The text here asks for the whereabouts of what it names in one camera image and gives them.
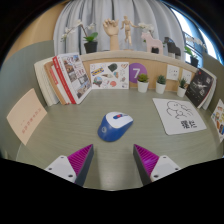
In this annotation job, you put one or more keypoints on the purple round number sign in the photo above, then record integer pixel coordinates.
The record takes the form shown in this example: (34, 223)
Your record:
(136, 70)

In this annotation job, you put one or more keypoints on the beige window ledge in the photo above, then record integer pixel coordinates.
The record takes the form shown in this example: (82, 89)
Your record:
(133, 55)

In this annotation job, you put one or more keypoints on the illustrated sticker sheet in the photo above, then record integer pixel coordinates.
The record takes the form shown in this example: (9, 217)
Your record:
(109, 75)

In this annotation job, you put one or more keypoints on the grey curtain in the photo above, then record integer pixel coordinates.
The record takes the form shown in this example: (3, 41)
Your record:
(100, 13)

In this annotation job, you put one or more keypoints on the wooden hand model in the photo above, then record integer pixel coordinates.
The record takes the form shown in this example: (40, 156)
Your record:
(111, 31)

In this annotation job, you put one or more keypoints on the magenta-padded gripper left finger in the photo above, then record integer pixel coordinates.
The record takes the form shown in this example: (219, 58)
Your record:
(80, 160)

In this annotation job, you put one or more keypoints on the white cartoon print mouse pad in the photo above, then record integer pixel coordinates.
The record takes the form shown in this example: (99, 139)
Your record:
(180, 116)

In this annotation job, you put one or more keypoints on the black cover book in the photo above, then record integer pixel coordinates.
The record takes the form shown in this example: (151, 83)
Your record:
(199, 87)

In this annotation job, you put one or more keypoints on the pink horse figure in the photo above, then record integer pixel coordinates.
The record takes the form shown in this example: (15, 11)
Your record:
(151, 43)

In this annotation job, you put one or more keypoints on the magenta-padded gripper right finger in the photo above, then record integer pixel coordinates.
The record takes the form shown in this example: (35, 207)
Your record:
(146, 160)

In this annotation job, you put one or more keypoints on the brown book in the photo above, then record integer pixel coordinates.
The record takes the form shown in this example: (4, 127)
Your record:
(55, 83)

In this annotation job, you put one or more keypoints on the black horse figure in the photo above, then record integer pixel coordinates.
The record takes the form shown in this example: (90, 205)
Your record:
(171, 46)

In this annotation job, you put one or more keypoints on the white wall socket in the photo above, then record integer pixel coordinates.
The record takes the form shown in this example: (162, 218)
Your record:
(172, 72)
(186, 76)

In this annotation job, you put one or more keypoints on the colourful illustrated card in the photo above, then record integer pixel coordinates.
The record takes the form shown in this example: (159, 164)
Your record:
(219, 120)

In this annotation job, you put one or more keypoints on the white orchid in black pot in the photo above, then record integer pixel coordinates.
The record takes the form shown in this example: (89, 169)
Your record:
(194, 61)
(155, 50)
(90, 46)

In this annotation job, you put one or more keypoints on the blue and white computer mouse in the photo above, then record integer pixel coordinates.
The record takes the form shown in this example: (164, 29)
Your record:
(115, 128)

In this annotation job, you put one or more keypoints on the beige card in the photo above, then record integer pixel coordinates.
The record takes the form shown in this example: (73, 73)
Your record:
(25, 116)

